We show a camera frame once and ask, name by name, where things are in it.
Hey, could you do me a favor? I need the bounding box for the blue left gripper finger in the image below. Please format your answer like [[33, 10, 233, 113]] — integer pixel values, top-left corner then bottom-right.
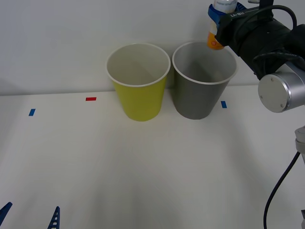
[[0, 202, 13, 219], [46, 206, 61, 229]]

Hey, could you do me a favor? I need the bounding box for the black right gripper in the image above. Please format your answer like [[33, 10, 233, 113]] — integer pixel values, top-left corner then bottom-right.
[[208, 1, 263, 52]]

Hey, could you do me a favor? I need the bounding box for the orange and white drink can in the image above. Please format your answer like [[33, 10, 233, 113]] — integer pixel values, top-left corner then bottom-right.
[[206, 0, 238, 51]]

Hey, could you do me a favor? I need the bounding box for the grey plastic waste bin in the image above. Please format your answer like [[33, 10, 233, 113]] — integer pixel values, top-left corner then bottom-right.
[[172, 41, 239, 120]]

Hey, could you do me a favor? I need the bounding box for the yellow-green plastic waste bin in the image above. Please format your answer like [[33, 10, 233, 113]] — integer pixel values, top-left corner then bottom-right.
[[105, 42, 172, 122]]

